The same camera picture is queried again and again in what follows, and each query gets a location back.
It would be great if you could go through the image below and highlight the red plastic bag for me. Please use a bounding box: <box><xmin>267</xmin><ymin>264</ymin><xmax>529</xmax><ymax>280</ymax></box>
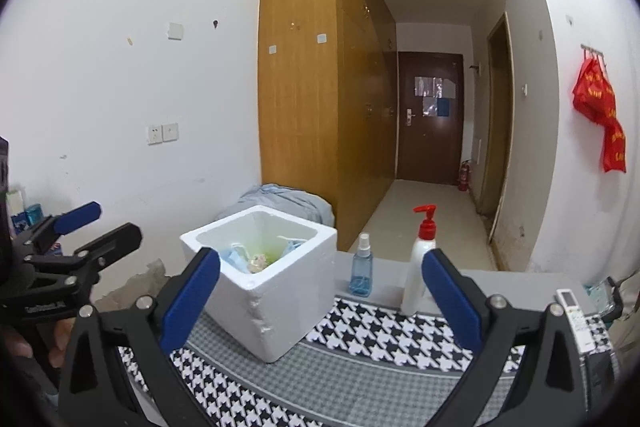
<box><xmin>600</xmin><ymin>119</ymin><xmax>627</xmax><ymax>174</ymax></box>
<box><xmin>572</xmin><ymin>57</ymin><xmax>617</xmax><ymax>128</ymax></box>

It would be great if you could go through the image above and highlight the person's left hand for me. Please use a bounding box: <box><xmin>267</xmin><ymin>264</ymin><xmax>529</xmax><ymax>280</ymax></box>
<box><xmin>0</xmin><ymin>318</ymin><xmax>76</xmax><ymax>375</ymax></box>

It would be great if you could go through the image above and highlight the wooden wardrobe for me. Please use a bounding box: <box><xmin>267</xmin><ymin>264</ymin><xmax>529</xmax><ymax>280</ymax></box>
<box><xmin>257</xmin><ymin>0</ymin><xmax>398</xmax><ymax>253</ymax></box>

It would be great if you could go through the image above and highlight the blue spray bottle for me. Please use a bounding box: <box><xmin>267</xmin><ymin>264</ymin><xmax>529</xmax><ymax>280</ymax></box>
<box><xmin>350</xmin><ymin>233</ymin><xmax>375</xmax><ymax>298</ymax></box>

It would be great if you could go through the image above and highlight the person's left forearm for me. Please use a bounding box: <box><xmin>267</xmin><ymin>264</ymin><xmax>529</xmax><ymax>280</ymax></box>
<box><xmin>0</xmin><ymin>357</ymin><xmax>61</xmax><ymax>427</ymax></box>

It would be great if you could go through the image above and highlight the light blue bundled sheet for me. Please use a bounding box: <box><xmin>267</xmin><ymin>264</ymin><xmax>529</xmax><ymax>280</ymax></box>
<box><xmin>215</xmin><ymin>183</ymin><xmax>335</xmax><ymax>230</ymax></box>

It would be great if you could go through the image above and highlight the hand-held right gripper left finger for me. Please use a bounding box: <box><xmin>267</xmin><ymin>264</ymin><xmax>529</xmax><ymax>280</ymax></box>
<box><xmin>57</xmin><ymin>247</ymin><xmax>221</xmax><ymax>427</ymax></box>

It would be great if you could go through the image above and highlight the dark brown door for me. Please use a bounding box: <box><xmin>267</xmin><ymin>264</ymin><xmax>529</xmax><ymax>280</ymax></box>
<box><xmin>396</xmin><ymin>52</ymin><xmax>465</xmax><ymax>185</ymax></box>

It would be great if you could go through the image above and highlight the white foam box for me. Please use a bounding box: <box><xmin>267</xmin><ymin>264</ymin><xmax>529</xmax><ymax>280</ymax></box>
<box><xmin>180</xmin><ymin>205</ymin><xmax>338</xmax><ymax>364</ymax></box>

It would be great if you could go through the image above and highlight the houndstooth table cloth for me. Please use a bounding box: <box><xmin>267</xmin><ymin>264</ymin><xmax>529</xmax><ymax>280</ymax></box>
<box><xmin>117</xmin><ymin>297</ymin><xmax>613</xmax><ymax>427</ymax></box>

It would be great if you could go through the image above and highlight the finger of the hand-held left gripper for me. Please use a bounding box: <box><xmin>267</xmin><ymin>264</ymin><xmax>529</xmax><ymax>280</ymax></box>
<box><xmin>15</xmin><ymin>201</ymin><xmax>102</xmax><ymax>253</ymax></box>
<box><xmin>25</xmin><ymin>223</ymin><xmax>143</xmax><ymax>282</ymax></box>

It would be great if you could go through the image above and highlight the white remote control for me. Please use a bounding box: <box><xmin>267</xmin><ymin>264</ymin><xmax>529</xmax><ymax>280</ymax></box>
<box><xmin>556</xmin><ymin>288</ymin><xmax>598</xmax><ymax>353</ymax></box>

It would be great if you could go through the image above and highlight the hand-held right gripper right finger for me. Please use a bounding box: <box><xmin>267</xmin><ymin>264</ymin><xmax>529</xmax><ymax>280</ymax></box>
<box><xmin>422</xmin><ymin>249</ymin><xmax>586</xmax><ymax>427</ymax></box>

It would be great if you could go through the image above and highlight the white red pump bottle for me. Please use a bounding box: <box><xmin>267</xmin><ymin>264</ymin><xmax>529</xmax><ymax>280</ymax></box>
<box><xmin>400</xmin><ymin>205</ymin><xmax>438</xmax><ymax>317</ymax></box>

